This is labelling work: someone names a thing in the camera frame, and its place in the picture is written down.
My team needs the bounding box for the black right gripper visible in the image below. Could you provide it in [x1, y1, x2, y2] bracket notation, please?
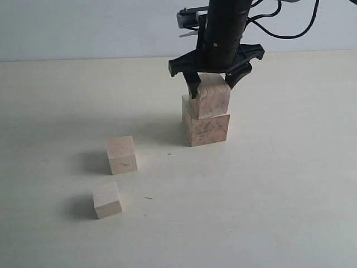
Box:
[168, 44, 265, 99]

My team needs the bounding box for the second largest wooden cube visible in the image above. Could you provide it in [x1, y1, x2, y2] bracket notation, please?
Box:
[189, 73, 231, 119]

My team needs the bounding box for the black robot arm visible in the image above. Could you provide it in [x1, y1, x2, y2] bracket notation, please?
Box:
[168, 0, 264, 99]

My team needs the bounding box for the smallest wooden cube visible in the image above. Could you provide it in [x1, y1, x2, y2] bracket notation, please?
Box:
[92, 181, 123, 219]

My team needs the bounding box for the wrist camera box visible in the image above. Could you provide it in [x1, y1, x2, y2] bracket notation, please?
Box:
[176, 6, 209, 38]

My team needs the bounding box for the black cable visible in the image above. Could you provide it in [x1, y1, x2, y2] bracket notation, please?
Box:
[245, 0, 320, 39]

